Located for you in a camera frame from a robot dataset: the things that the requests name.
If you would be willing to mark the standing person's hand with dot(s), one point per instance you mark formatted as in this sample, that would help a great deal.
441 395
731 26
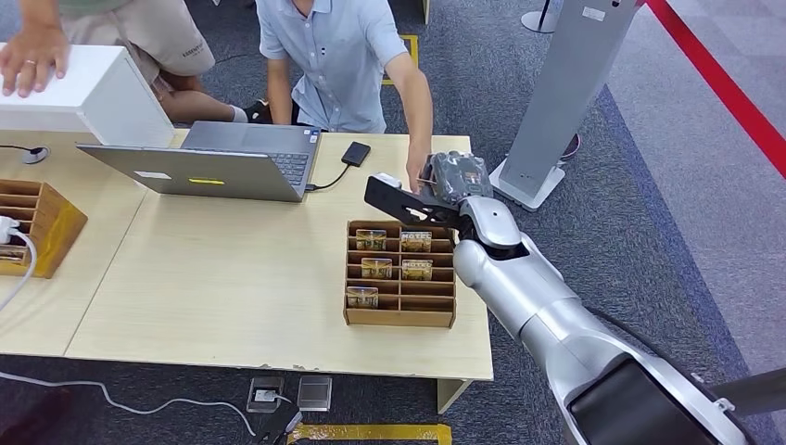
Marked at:
34 58

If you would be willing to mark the seated person's left hand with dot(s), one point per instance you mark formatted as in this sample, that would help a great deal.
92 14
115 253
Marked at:
416 161

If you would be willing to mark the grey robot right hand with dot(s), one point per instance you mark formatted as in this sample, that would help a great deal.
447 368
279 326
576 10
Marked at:
457 178

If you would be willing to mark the brown picture key card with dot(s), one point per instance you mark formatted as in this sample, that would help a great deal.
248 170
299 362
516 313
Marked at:
376 268
427 179
371 240
362 297

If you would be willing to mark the standing person's forearm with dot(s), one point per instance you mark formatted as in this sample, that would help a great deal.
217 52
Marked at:
40 13

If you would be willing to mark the seated person's right forearm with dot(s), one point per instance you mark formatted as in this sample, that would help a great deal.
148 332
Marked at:
279 92

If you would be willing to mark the seated person's left forearm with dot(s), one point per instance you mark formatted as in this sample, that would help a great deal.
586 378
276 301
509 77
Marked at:
414 101

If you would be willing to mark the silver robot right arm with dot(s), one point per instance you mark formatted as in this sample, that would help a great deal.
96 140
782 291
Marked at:
552 307

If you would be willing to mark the hotel print key card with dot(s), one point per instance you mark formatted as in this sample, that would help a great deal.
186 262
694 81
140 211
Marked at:
417 270
416 242

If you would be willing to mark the seated person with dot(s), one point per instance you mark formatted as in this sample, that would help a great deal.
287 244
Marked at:
344 61

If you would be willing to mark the standing person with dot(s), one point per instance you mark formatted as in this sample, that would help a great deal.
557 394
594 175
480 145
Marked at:
166 43

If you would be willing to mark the cardboard card holder box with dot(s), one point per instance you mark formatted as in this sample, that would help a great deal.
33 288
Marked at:
399 318

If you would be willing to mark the wooden card holder box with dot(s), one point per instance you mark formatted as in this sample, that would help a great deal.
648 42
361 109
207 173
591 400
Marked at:
52 227

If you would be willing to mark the black external drive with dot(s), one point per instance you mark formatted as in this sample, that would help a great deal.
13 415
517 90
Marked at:
355 154

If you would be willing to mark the white box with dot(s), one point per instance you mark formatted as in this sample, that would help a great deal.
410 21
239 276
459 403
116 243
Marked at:
92 98

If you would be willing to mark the short yellow floor tape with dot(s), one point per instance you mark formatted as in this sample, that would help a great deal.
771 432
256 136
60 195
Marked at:
412 52

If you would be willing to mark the grey kiosk stand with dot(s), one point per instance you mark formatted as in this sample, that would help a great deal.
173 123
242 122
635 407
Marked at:
565 86

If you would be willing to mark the grey laptop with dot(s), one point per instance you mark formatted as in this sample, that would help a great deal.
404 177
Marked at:
245 163

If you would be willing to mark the white power plug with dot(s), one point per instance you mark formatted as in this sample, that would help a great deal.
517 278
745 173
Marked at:
7 228

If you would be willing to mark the white stanchion base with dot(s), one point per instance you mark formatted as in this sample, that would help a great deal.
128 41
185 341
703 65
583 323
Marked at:
540 23

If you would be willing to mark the desk leg panel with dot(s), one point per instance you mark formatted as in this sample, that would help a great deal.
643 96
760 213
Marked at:
451 396

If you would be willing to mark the floor socket lid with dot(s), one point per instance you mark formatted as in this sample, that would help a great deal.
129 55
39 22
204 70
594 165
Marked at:
314 394

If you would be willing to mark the long yellow floor tape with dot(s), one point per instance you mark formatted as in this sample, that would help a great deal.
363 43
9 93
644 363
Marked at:
368 433

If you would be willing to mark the floor socket box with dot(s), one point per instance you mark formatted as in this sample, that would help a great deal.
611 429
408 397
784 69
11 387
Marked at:
265 394

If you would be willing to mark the red barrier belt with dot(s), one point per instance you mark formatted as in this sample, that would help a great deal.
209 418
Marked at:
724 92

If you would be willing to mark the black power adapter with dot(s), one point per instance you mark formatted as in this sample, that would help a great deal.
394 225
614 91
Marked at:
276 425

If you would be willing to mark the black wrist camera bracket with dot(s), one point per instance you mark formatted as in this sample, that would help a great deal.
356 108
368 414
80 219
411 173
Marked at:
399 203

